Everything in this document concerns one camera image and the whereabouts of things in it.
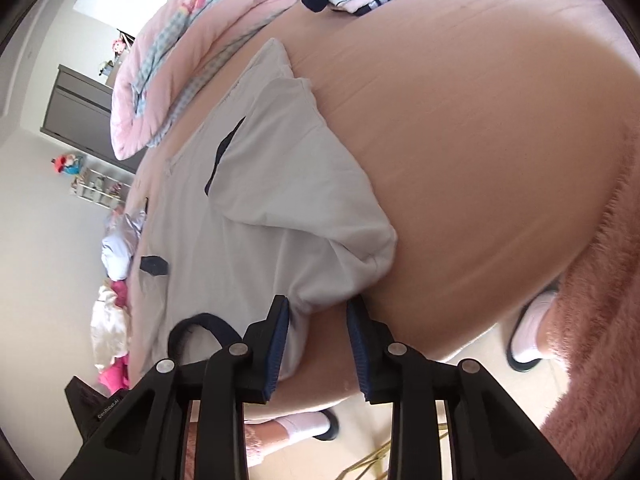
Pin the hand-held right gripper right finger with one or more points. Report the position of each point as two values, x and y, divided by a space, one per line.
362 355

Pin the bed with pink sheet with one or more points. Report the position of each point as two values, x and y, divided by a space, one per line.
475 160

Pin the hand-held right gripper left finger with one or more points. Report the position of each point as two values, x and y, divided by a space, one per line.
277 355

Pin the folded pink checked quilt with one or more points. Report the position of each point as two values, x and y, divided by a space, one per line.
200 60

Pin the white shirt with navy trim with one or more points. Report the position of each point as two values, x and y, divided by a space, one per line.
275 210

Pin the small pink plush toy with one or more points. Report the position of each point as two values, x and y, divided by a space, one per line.
120 45

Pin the cream white garment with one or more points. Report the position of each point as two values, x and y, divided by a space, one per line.
107 330

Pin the white garment with dark cuff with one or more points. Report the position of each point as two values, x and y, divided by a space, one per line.
120 245

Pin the grey door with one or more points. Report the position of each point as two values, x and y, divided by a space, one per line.
75 110

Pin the person's shoe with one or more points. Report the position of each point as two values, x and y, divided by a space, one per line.
310 422
530 335

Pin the person's left shoe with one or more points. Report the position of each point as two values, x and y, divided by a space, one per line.
310 422

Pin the red and blue plush toy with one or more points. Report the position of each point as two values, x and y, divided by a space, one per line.
65 164

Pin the person's right shoe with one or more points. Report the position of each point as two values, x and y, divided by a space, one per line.
530 335

